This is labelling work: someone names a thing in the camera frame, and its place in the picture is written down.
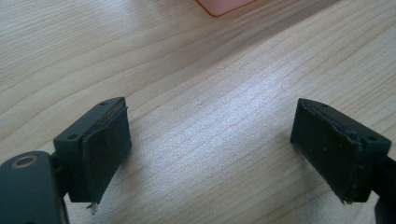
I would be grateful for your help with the orange translucent plastic board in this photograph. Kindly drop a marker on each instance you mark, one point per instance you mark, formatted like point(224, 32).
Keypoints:
point(221, 5)

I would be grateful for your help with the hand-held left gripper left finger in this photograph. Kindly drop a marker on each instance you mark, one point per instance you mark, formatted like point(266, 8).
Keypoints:
point(102, 149)

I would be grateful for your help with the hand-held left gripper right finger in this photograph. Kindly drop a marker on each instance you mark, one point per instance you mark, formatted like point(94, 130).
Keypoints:
point(330, 146)

